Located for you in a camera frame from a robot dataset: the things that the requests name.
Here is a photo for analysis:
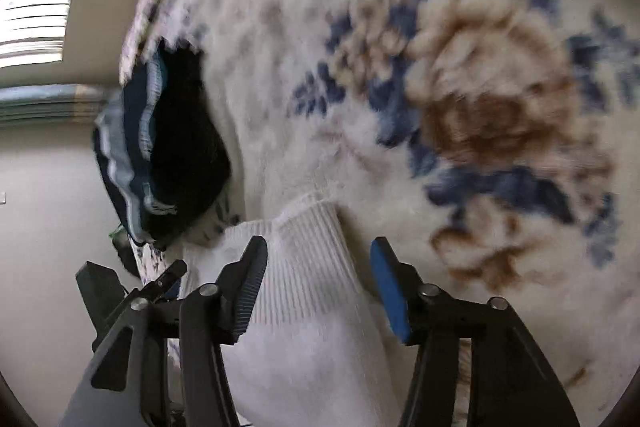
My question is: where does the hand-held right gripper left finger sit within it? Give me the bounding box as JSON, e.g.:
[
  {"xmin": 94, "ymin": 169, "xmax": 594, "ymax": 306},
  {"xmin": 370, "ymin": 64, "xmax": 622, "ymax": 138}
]
[{"xmin": 57, "ymin": 235, "xmax": 268, "ymax": 427}]

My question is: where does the floral checked bed blanket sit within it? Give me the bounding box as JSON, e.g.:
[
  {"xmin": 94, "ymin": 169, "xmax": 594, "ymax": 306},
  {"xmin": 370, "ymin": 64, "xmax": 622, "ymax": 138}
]
[{"xmin": 117, "ymin": 0, "xmax": 640, "ymax": 427}]

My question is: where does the white knit sweater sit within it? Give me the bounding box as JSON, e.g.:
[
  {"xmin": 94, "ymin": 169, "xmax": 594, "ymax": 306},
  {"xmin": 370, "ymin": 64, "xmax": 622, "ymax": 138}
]
[{"xmin": 177, "ymin": 192, "xmax": 396, "ymax": 427}]

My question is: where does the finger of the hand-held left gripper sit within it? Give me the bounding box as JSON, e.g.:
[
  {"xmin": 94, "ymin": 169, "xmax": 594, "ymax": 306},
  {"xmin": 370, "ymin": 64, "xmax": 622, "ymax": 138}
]
[
  {"xmin": 75, "ymin": 261, "xmax": 127, "ymax": 353},
  {"xmin": 127, "ymin": 259, "xmax": 188, "ymax": 305}
]

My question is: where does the folded dark striped garment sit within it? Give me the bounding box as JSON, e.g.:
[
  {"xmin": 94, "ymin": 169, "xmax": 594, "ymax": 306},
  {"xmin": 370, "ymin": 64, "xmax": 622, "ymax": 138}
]
[{"xmin": 92, "ymin": 39, "xmax": 233, "ymax": 250}]

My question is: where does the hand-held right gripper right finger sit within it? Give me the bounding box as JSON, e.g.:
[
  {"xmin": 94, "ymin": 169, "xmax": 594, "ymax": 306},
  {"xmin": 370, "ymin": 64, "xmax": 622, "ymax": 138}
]
[{"xmin": 370, "ymin": 237, "xmax": 581, "ymax": 427}]

